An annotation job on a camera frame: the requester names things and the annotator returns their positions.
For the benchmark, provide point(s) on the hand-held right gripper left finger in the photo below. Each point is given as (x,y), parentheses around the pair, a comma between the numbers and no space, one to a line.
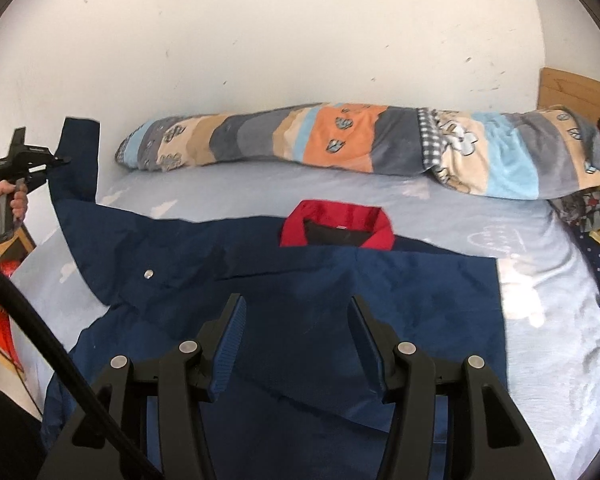
(229,342)

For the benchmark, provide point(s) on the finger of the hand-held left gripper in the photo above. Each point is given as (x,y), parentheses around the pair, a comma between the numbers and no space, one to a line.
(60,161)

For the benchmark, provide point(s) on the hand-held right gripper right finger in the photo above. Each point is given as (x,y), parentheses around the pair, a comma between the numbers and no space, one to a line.
(367,345)

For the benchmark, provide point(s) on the navy jacket with red collar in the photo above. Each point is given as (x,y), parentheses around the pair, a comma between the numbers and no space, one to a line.
(305,285)

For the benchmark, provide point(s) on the person's left hand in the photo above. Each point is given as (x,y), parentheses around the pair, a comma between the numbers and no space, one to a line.
(16,205)

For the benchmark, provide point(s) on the light blue bed sheet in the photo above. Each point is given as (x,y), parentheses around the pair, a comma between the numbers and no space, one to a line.
(540,360)

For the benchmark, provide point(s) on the striped patchwork blanket roll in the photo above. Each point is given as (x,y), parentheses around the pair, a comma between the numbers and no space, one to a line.
(330,135)

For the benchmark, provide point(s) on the person's dark clothing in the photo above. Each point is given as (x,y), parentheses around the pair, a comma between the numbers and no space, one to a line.
(5,435)

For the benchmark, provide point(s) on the navy star printed cloth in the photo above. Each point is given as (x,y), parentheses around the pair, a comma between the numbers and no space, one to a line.
(597,265)

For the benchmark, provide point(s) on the dark grey patterned cloth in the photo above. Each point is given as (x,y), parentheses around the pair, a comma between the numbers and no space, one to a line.
(580,210)

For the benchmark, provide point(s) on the wooden headboard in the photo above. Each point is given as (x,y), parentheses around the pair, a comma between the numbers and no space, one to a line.
(570,90)

